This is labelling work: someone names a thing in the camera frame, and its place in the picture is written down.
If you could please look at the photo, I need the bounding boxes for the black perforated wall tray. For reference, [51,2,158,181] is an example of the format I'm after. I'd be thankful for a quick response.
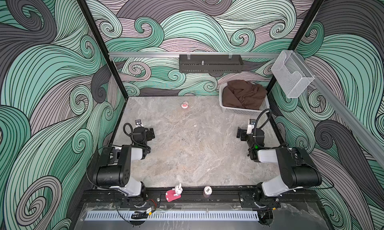
[179,55,244,74]

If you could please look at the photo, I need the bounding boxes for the white slotted cable duct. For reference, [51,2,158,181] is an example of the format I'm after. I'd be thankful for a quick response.
[84,210,259,222]

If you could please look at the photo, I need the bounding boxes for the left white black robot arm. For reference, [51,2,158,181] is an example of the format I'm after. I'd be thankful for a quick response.
[89,119,155,199]

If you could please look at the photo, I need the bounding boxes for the aluminium wall rail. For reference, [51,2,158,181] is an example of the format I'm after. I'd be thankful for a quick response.
[108,51,280,59]

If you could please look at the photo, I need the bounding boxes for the pink card with bunny figure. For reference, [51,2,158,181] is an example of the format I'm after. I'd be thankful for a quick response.
[166,183,183,202]

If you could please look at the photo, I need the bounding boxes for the black front mounting rail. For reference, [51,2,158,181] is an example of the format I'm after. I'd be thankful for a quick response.
[81,186,319,210]

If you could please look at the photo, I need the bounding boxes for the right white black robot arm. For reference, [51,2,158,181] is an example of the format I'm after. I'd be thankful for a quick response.
[237,109,323,198]

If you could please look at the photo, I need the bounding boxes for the brown trousers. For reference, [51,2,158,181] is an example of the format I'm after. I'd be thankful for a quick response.
[222,80,267,110]

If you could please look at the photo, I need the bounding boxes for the white plastic laundry basket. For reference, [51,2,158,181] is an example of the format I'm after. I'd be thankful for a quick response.
[219,83,270,116]

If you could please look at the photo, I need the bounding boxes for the clear acrylic wall box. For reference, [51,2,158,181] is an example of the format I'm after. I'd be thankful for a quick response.
[271,50,315,98]

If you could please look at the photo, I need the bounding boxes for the small pink white cupcake toy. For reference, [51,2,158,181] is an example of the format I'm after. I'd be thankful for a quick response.
[181,101,189,109]

